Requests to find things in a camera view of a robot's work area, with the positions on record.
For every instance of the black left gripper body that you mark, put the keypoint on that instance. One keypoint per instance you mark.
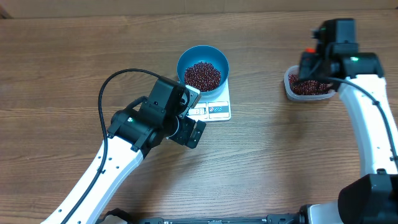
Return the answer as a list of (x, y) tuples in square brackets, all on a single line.
[(181, 135)]

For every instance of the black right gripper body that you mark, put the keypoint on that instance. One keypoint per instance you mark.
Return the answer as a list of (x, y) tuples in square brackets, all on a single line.
[(311, 70)]

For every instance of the red measuring scoop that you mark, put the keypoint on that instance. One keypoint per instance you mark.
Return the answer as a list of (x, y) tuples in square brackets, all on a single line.
[(310, 50)]

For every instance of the blue bowl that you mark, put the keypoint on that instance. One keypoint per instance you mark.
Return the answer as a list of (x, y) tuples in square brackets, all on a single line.
[(203, 53)]

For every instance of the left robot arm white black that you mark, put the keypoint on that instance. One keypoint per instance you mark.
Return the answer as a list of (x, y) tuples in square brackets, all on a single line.
[(133, 132)]

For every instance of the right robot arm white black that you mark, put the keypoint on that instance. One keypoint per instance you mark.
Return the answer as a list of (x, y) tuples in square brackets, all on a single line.
[(359, 79)]

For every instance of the white kitchen scale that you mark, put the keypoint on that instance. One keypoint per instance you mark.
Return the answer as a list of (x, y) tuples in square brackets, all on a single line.
[(213, 105)]

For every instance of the red beans in bowl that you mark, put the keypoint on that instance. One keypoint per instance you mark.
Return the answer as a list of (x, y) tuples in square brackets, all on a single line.
[(202, 76)]

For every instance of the clear plastic container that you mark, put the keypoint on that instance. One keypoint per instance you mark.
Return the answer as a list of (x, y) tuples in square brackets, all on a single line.
[(294, 97)]

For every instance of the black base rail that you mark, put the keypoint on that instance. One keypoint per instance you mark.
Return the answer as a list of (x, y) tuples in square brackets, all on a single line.
[(288, 218)]

